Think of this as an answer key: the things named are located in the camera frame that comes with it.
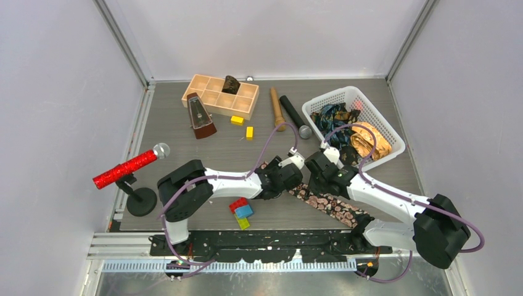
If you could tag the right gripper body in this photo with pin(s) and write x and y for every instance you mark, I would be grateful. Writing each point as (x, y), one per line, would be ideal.
(317, 184)

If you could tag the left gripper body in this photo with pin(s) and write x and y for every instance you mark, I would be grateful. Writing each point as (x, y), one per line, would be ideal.
(274, 166)

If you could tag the black pink floral tie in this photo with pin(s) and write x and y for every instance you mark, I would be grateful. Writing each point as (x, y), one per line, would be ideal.
(328, 204)

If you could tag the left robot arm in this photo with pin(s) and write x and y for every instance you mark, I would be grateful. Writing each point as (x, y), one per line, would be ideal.
(183, 191)

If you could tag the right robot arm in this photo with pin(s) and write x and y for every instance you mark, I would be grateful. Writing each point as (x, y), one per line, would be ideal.
(432, 227)

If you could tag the red toy brick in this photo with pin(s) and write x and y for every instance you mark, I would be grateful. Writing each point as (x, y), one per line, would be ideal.
(241, 202)

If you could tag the blue toy brick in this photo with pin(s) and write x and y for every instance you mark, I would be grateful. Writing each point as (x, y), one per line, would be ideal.
(243, 211)

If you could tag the black microphone silver head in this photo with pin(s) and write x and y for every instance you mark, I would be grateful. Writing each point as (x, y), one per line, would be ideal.
(305, 131)

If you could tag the orange gold tie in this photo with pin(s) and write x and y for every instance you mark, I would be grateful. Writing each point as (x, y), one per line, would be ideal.
(363, 139)

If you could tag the yellow green translucent brick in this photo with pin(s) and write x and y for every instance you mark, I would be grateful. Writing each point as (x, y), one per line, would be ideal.
(243, 223)

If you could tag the blue patterned tie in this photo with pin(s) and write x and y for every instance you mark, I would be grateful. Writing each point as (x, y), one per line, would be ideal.
(332, 116)

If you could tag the yellow block upright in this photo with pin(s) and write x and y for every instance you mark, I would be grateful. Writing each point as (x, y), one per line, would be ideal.
(249, 133)

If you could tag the yellow block near tray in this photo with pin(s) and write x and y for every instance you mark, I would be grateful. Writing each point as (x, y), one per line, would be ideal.
(235, 120)

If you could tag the wooden compartment tray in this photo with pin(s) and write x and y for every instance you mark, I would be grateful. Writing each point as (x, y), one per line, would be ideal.
(216, 102)

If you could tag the white plastic basket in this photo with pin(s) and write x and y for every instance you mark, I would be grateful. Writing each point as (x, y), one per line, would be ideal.
(355, 99)

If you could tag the brown wooden metronome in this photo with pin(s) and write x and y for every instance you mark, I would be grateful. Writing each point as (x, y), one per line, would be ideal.
(201, 121)

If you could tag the dark rolled tie in tray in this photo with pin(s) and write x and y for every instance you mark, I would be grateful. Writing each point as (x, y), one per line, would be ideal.
(231, 85)

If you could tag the red glitter microphone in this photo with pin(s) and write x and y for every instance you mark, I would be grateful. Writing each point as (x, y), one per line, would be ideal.
(159, 151)

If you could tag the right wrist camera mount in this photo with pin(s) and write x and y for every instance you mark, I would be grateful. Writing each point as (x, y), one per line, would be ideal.
(331, 153)

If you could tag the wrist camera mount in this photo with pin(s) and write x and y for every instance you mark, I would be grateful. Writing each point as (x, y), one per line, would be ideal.
(331, 153)
(294, 157)

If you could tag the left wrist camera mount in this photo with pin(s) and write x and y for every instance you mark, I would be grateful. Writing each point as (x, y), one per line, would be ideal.
(294, 157)

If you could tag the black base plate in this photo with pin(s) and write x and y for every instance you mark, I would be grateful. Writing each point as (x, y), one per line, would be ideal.
(314, 246)

